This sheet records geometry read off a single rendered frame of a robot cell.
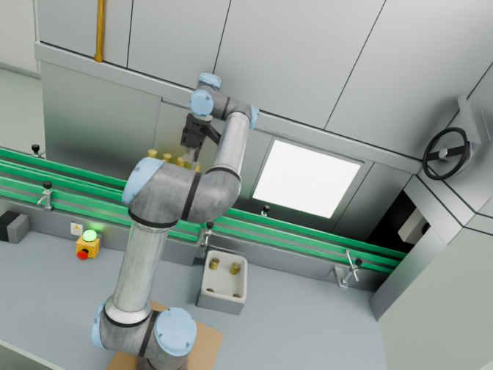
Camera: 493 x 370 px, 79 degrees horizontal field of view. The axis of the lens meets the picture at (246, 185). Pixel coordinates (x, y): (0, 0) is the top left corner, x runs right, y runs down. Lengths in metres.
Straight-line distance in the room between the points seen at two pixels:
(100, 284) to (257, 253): 0.64
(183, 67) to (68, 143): 0.63
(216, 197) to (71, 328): 0.71
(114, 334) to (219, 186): 0.46
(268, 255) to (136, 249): 0.79
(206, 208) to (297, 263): 0.87
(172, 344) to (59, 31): 1.12
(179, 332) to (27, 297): 0.58
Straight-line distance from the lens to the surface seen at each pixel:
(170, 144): 1.33
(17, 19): 5.07
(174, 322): 0.90
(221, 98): 0.97
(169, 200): 0.65
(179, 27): 1.23
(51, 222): 1.39
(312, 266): 1.48
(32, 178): 1.43
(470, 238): 1.35
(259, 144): 1.28
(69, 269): 1.32
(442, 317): 1.68
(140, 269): 0.77
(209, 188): 0.65
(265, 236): 1.35
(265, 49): 1.21
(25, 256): 1.39
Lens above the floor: 1.76
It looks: 31 degrees down
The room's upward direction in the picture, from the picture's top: 20 degrees clockwise
